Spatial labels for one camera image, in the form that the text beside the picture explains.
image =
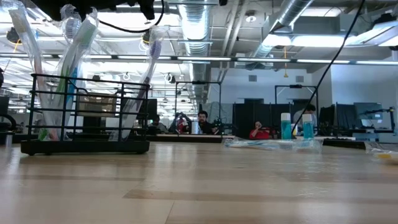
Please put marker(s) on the packaged toothbrushes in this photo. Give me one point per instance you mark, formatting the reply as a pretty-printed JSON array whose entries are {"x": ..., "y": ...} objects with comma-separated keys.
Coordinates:
[{"x": 155, "y": 49}]

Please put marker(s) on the person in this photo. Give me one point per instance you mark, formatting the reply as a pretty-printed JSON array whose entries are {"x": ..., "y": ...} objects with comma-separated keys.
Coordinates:
[
  {"x": 259, "y": 134},
  {"x": 203, "y": 118},
  {"x": 157, "y": 119},
  {"x": 309, "y": 109}
]

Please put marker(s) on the long ceiling light bar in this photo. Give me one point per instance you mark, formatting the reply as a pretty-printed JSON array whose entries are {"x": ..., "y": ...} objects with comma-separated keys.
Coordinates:
[{"x": 202, "y": 58}]

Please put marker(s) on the black partition screens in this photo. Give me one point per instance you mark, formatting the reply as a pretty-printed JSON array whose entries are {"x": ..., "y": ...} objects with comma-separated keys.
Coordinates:
[{"x": 245, "y": 118}]

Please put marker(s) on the wrapped blue striped toothbrush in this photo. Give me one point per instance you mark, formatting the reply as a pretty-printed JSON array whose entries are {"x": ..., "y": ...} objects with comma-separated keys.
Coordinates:
[{"x": 258, "y": 143}]

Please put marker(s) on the white cylinder cup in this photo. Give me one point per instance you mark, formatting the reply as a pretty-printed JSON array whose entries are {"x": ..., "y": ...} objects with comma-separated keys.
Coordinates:
[{"x": 195, "y": 127}]

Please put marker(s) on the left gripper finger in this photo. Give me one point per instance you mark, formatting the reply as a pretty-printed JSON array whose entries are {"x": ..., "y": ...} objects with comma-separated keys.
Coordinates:
[{"x": 147, "y": 7}]

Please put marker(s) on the silver air duct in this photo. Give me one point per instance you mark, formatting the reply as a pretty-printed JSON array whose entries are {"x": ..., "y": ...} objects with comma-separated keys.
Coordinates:
[
  {"x": 292, "y": 9},
  {"x": 196, "y": 31}
]

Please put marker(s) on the teal mouthwash bottle white cap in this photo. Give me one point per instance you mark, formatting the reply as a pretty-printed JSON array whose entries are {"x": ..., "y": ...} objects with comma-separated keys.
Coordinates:
[
  {"x": 308, "y": 129},
  {"x": 286, "y": 129}
]

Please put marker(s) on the orange toothbrush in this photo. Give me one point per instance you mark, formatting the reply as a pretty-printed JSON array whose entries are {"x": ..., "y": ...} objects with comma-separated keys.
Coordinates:
[{"x": 18, "y": 21}]

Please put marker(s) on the black station frame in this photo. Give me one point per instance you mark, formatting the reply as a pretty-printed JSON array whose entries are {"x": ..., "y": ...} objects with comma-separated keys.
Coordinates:
[
  {"x": 199, "y": 82},
  {"x": 295, "y": 86}
]

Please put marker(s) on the white yellow cup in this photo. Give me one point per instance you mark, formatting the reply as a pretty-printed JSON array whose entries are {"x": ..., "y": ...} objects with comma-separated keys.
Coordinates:
[{"x": 294, "y": 129}]

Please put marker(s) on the wooden workstation table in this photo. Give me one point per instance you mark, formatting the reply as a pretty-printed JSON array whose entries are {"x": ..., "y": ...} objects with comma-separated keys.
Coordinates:
[{"x": 211, "y": 136}]

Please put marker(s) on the ceiling sensor dome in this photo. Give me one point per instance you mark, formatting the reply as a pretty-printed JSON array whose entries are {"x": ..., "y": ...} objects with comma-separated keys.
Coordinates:
[{"x": 250, "y": 18}]

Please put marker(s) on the black curved arc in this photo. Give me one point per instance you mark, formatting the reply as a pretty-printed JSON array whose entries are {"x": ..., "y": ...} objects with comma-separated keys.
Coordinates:
[{"x": 2, "y": 115}]

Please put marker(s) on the slim yellow-headed toothbrush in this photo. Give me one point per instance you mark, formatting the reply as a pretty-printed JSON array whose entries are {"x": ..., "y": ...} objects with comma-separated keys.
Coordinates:
[{"x": 387, "y": 156}]

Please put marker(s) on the desk monitor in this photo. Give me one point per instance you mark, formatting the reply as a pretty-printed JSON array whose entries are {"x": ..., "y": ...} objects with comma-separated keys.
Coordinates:
[{"x": 367, "y": 109}]

